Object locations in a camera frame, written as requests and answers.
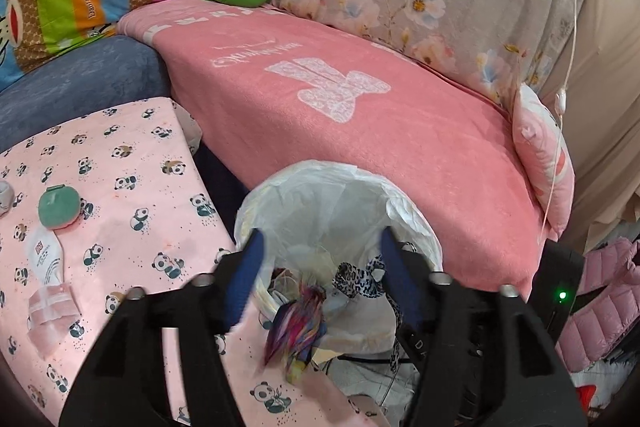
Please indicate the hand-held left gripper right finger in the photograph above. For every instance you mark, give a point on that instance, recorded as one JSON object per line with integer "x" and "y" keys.
{"x": 400, "y": 277}

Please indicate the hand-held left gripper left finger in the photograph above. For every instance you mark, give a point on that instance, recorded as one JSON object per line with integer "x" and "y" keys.
{"x": 245, "y": 282}

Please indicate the leopard print fabric strip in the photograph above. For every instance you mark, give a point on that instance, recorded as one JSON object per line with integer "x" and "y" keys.
{"x": 357, "y": 282}

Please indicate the multicolour ribbon scrunchie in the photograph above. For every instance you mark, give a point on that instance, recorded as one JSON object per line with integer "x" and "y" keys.
{"x": 300, "y": 322}

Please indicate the grey packet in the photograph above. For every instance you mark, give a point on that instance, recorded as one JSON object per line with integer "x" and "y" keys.
{"x": 336, "y": 303}

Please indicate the trash bin with white bag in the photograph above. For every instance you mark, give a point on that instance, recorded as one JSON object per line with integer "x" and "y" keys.
{"x": 320, "y": 207}

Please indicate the pink down jacket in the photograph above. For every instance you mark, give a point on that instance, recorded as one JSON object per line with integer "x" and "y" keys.
{"x": 605, "y": 297}

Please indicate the white and red bag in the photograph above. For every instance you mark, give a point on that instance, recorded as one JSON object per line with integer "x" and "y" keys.
{"x": 587, "y": 394}

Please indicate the pink pillow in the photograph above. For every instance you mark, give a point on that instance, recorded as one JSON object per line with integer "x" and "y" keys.
{"x": 540, "y": 147}

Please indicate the pink blanket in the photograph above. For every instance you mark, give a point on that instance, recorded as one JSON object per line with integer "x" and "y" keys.
{"x": 350, "y": 147}

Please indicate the pink panda print cloth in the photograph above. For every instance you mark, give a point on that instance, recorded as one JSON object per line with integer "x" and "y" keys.
{"x": 140, "y": 187}

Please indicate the clear pink packet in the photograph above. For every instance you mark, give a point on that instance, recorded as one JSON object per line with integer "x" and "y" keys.
{"x": 50, "y": 312}

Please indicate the white sachet with red label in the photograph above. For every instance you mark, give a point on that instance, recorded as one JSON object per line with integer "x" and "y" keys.
{"x": 45, "y": 257}

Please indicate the green round pouch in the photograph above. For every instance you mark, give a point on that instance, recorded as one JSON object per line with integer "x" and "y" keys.
{"x": 57, "y": 207}

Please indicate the beige curtain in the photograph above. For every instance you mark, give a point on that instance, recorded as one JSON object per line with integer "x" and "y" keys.
{"x": 605, "y": 57}

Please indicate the small white grey item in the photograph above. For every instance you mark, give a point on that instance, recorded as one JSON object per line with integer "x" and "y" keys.
{"x": 4, "y": 197}

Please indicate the blue sofa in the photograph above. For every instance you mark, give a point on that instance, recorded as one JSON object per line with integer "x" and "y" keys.
{"x": 75, "y": 72}

